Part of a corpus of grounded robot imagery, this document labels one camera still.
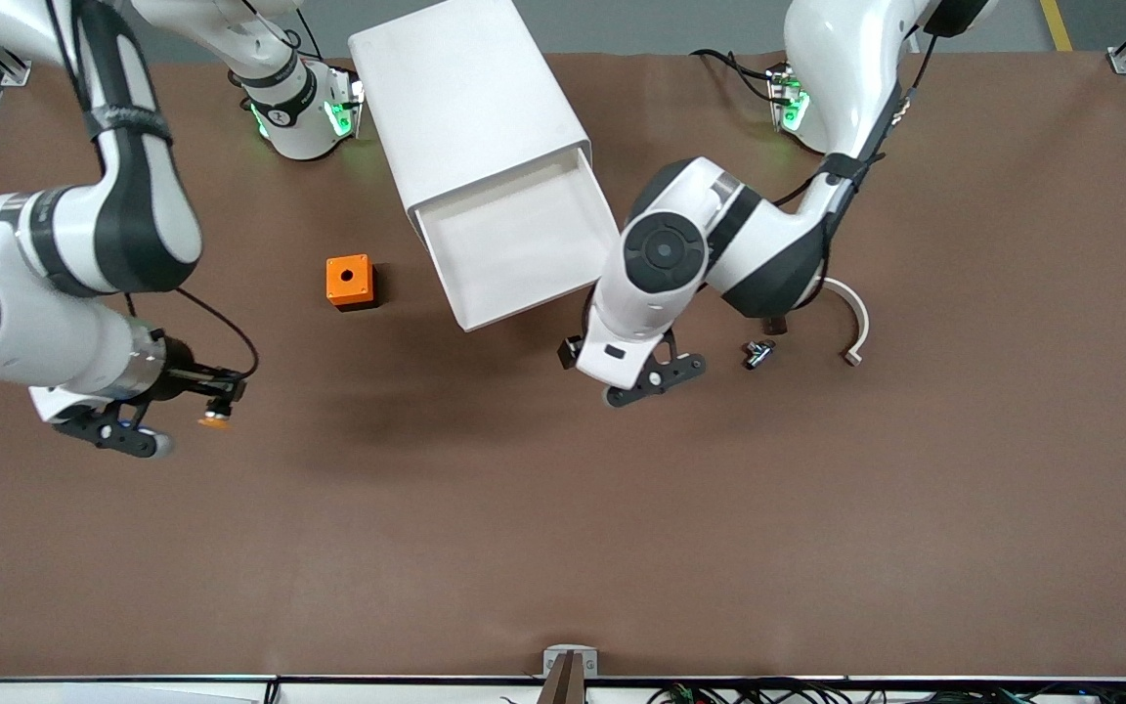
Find white drawer cabinet shell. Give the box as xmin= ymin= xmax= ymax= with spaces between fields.
xmin=347 ymin=0 xmax=591 ymax=222

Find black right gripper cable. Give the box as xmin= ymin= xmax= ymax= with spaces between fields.
xmin=175 ymin=286 xmax=259 ymax=380

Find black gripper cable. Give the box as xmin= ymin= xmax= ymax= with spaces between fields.
xmin=773 ymin=10 xmax=940 ymax=211
xmin=175 ymin=286 xmax=259 ymax=380

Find orange button enclosure box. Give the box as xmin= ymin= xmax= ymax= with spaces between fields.
xmin=325 ymin=254 xmax=379 ymax=312

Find white semicircular bracket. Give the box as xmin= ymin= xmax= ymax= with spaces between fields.
xmin=817 ymin=277 xmax=871 ymax=368

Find white table edge rail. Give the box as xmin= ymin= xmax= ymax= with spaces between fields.
xmin=0 ymin=675 xmax=1126 ymax=704

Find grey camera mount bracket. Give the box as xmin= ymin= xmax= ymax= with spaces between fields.
xmin=542 ymin=644 xmax=599 ymax=704

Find black left arm base cable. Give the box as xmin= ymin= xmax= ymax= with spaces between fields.
xmin=690 ymin=49 xmax=789 ymax=104

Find tangled black cable bundle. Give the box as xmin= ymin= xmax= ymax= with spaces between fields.
xmin=646 ymin=682 xmax=1126 ymax=704

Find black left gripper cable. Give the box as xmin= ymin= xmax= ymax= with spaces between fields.
xmin=773 ymin=10 xmax=940 ymax=211

